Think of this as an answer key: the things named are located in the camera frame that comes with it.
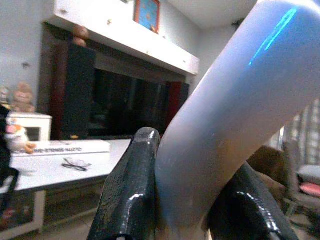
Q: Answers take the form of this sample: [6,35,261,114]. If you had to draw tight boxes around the white wall shelf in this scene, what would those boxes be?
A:
[53,0,201,76]

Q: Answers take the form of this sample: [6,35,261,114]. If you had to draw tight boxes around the small white side cabinet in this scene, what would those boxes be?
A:
[6,111,53,142]

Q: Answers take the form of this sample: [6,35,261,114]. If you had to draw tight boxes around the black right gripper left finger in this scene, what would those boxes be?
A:
[86,126,161,240]

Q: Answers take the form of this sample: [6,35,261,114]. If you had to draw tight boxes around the beige figurine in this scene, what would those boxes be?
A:
[11,81,36,113]

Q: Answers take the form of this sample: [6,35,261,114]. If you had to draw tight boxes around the long white printed box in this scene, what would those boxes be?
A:
[11,139,111,157]

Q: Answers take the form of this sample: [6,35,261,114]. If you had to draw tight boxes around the brown wooden chair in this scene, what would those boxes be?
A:
[246,141,320,223]

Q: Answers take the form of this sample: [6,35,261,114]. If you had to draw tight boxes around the dark wooden tv cabinet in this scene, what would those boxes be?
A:
[37,21,191,141]

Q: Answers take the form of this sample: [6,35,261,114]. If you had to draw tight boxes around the black eyeglasses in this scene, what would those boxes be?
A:
[61,157,93,172]

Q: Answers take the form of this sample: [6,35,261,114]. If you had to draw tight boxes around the brown round ornament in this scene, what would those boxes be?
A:
[72,24,90,47]

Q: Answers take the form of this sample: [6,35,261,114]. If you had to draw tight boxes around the white coffee table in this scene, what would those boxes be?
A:
[0,138,133,240]

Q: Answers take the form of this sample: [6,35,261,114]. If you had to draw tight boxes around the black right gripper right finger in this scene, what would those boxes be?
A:
[205,161,300,240]

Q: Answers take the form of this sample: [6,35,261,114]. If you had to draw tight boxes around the pink seat cushion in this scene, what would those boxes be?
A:
[298,181,320,197]

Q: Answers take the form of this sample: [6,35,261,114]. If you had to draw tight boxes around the white plush toy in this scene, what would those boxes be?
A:
[3,116,38,154]

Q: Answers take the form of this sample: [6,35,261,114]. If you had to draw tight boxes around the white broom handle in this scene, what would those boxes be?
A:
[155,0,320,233]

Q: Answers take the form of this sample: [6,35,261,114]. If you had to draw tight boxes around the black television screen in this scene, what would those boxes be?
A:
[89,68,169,138]

